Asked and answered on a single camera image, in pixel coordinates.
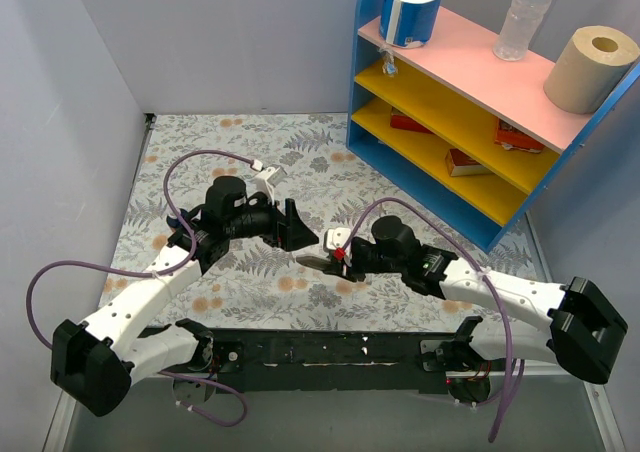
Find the brown paper roll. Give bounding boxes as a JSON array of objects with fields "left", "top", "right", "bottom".
[{"left": 543, "top": 26, "right": 639, "bottom": 115}]

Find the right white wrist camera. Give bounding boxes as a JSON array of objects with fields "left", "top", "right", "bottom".
[{"left": 323, "top": 227, "right": 352, "bottom": 254}]

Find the floral patterned table mat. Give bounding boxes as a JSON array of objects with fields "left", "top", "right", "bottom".
[{"left": 94, "top": 113, "right": 552, "bottom": 332}]

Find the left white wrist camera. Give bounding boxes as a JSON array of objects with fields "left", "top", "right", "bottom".
[{"left": 252, "top": 166, "right": 287, "bottom": 202}]

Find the blue shelf unit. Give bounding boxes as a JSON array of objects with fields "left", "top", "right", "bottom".
[{"left": 347, "top": 0, "right": 639, "bottom": 251}]

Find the blue wrapped toilet roll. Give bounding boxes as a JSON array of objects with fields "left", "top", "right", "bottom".
[{"left": 379, "top": 0, "right": 441, "bottom": 49}]

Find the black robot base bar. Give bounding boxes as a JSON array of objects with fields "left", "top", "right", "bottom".
[{"left": 170, "top": 316, "right": 505, "bottom": 401}]

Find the purple cable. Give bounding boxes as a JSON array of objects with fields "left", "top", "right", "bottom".
[
  {"left": 347, "top": 197, "right": 525, "bottom": 444},
  {"left": 25, "top": 149, "right": 264, "bottom": 427}
]

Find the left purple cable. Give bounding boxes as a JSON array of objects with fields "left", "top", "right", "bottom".
[{"left": 25, "top": 149, "right": 264, "bottom": 427}]

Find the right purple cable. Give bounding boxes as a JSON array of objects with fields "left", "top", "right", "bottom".
[{"left": 347, "top": 197, "right": 525, "bottom": 444}]

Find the red white box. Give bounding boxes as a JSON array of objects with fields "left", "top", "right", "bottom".
[{"left": 445, "top": 149, "right": 492, "bottom": 177}]

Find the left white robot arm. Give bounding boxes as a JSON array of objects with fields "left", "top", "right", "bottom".
[{"left": 51, "top": 176, "right": 319, "bottom": 417}]

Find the small plastic bag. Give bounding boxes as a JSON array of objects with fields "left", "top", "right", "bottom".
[{"left": 379, "top": 43, "right": 398, "bottom": 77}]

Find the aluminium frame rail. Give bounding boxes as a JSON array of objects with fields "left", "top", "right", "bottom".
[{"left": 41, "top": 231, "right": 626, "bottom": 452}]

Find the clear plastic water bottle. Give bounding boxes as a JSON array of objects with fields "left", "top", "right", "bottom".
[{"left": 493, "top": 0, "right": 553, "bottom": 61}]

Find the orange snack box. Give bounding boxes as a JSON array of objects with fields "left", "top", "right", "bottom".
[{"left": 494, "top": 119, "right": 545, "bottom": 153}]

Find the red box lower shelf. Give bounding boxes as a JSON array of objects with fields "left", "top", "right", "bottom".
[{"left": 390, "top": 107, "right": 432, "bottom": 134}]

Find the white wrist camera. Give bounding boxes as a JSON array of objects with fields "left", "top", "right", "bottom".
[
  {"left": 323, "top": 227, "right": 352, "bottom": 254},
  {"left": 252, "top": 166, "right": 287, "bottom": 202}
]

